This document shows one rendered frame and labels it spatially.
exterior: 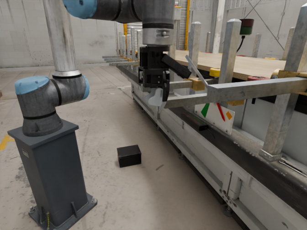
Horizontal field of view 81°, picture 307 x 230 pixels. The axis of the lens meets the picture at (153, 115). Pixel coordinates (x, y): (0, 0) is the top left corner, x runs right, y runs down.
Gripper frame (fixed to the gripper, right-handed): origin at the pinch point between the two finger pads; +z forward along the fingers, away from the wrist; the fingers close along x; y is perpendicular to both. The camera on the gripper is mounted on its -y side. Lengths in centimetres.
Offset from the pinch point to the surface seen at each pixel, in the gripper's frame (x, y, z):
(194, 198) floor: -27, -40, 82
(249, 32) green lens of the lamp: -1.3, -33.2, -25.1
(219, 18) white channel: -136, -122, -47
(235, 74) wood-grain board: -16.7, -45.5, -7.5
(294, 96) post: 22.5, -29.1, -8.4
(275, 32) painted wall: -516, -683, -68
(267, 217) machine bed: 13, -54, 59
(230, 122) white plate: 4.5, -26.6, 6.6
